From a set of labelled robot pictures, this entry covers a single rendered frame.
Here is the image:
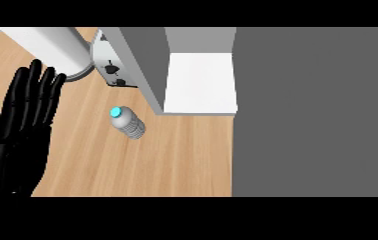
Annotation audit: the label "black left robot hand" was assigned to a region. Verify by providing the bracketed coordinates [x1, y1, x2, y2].
[0, 59, 69, 197]

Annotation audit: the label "clear water bottle, cyan cap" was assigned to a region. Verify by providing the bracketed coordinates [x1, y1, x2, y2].
[108, 105, 148, 141]

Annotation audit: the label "grey cabinet, white interior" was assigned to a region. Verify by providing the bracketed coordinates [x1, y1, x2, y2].
[100, 27, 240, 116]

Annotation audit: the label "flat dark grey cabinet door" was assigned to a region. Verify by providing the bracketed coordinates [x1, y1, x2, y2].
[231, 27, 378, 197]

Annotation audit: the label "pale grey appliance, black knobs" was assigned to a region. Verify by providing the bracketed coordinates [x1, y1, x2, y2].
[89, 28, 139, 89]

